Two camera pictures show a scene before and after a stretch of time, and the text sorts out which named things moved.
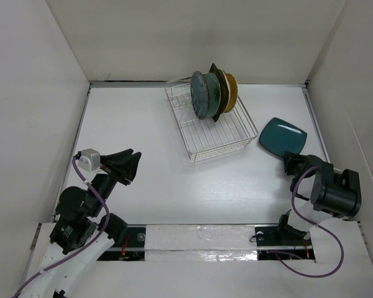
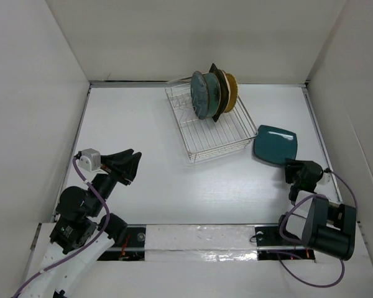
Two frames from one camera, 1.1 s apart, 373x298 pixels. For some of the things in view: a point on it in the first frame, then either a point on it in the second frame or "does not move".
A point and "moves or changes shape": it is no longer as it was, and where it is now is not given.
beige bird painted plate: [227, 82] does not move
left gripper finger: [107, 160] does not move
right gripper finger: [291, 156] -> [291, 164]
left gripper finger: [131, 166] does not move
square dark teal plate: [277, 136] moves or changes shape
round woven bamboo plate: [234, 93] does not move
